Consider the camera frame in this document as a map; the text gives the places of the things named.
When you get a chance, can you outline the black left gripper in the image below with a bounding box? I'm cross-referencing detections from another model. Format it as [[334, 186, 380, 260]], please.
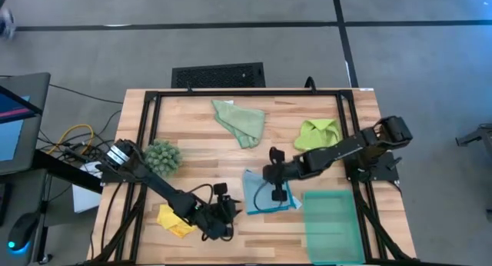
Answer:
[[193, 197, 244, 243]]

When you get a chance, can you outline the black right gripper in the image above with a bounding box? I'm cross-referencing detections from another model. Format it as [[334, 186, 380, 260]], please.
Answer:
[[262, 161, 305, 203]]

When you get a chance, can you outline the light blue microfiber towel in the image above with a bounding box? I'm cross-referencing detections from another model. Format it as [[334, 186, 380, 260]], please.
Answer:
[[241, 168, 303, 216]]

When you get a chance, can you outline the pale green microfiber towel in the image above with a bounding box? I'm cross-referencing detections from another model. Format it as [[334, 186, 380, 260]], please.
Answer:
[[211, 99, 266, 150]]

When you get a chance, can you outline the lime green microfiber towel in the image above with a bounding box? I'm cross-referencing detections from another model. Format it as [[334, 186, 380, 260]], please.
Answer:
[[294, 118, 343, 152]]

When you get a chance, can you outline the yellow microfiber towel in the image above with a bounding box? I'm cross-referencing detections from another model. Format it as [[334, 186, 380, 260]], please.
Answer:
[[156, 203, 199, 238]]

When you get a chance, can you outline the green translucent plastic bin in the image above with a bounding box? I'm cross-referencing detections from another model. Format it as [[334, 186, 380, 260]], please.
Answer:
[[302, 189, 366, 265]]

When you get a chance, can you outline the artificial succulent in patterned pot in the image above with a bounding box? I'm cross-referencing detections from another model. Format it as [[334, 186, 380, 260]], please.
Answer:
[[144, 138, 183, 178]]

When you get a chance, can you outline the black perforated metal box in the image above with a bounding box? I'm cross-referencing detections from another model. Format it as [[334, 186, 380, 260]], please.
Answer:
[[171, 62, 267, 89]]

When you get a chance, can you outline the white box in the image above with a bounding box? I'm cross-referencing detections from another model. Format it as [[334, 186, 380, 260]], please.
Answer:
[[71, 160, 103, 214]]

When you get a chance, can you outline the grey metal stand base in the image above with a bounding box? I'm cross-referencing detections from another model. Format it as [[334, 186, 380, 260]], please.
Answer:
[[455, 122, 492, 162]]

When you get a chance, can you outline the grey office desk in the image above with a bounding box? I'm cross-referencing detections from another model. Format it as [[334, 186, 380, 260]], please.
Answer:
[[0, 148, 103, 266]]

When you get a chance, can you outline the black computer mouse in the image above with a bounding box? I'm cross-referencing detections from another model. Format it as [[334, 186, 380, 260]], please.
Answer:
[[7, 211, 39, 254]]

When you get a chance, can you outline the grey desk monitor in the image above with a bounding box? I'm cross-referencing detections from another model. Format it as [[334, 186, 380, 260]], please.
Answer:
[[0, 71, 52, 177]]

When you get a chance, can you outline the person's foot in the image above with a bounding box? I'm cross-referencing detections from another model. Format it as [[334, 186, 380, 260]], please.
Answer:
[[0, 6, 17, 41]]

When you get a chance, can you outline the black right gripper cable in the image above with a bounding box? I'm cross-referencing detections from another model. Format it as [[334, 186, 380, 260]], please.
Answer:
[[252, 180, 278, 214]]

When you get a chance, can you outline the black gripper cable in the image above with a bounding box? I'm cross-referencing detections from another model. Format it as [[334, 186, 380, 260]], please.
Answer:
[[252, 180, 278, 214], [188, 183, 214, 206]]

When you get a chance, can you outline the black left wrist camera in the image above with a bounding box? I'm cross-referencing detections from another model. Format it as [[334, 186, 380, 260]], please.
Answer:
[[212, 182, 229, 198]]

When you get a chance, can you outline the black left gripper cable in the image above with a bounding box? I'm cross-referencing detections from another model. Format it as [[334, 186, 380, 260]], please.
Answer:
[[188, 183, 214, 206]]

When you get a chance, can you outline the black aluminium table frame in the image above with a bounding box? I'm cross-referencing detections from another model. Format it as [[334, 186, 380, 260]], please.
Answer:
[[86, 88, 420, 266]]

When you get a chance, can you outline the yellow cable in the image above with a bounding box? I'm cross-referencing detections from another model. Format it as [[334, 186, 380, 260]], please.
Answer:
[[45, 123, 95, 155]]

